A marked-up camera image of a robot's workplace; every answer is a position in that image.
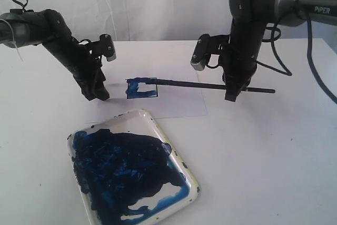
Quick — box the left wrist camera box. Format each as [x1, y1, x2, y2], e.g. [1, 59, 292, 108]
[100, 34, 116, 62]

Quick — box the white paint tray blue paint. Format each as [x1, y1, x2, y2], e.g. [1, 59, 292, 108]
[67, 109, 200, 224]

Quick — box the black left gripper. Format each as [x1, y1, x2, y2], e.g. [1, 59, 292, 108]
[69, 37, 110, 101]

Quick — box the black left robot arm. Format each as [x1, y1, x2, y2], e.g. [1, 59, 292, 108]
[1, 9, 116, 101]

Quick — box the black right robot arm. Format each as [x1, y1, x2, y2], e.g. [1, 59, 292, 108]
[210, 0, 336, 102]

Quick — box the black paintbrush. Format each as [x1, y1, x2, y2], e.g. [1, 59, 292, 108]
[140, 77, 276, 94]

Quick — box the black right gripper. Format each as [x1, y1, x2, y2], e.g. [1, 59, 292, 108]
[210, 35, 256, 101]

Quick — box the white paper with square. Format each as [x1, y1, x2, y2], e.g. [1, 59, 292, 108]
[84, 65, 207, 123]

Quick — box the white backdrop curtain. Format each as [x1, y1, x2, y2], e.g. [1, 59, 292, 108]
[0, 0, 337, 42]

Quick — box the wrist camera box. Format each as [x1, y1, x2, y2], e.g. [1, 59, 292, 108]
[100, 34, 116, 62]
[190, 34, 210, 71]

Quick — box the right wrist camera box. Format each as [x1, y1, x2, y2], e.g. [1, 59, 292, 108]
[190, 34, 210, 71]

